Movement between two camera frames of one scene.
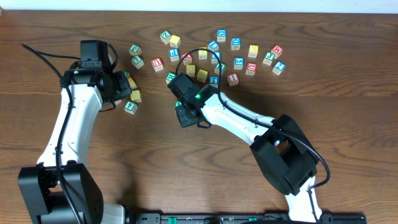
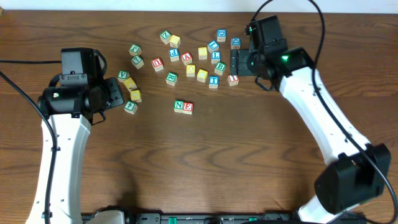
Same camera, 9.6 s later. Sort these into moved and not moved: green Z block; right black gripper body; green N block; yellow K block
Moved: right black gripper body
Not moved: green N block; green Z block; yellow K block
